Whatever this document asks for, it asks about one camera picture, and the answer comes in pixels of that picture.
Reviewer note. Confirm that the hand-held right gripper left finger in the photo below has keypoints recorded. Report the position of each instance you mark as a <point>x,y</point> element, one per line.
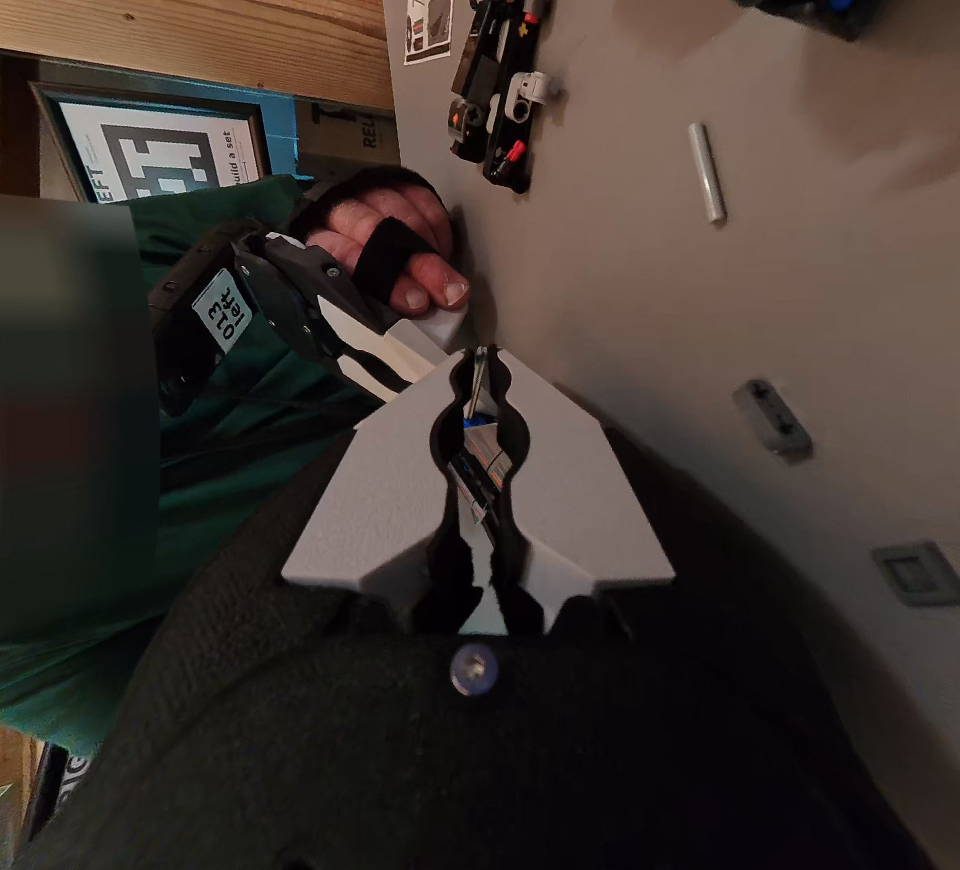
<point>360,510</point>

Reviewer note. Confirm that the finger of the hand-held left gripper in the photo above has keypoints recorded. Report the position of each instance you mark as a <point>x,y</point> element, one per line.
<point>375,375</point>
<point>431,334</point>

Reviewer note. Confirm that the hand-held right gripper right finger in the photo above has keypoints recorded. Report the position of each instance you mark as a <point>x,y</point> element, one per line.
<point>592,510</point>

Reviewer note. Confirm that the dark grey lego wing assembly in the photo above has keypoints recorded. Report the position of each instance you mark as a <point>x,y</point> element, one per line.
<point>486,446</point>

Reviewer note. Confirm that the grey curved lego piece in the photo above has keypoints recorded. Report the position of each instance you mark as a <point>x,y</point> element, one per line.
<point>772,420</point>

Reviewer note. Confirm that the small black lego assembly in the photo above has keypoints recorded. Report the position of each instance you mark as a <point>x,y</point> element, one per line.
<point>480,68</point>

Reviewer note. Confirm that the light grey lego axle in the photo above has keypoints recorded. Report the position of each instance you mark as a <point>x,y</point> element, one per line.
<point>709,173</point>

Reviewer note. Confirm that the grey square lego piece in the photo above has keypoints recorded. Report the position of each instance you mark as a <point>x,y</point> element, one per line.
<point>915,574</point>

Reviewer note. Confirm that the person's left hand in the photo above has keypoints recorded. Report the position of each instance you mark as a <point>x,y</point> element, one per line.
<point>420,218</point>

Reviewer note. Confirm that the dark cardboard box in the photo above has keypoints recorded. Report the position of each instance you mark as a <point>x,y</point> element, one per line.
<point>352,135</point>

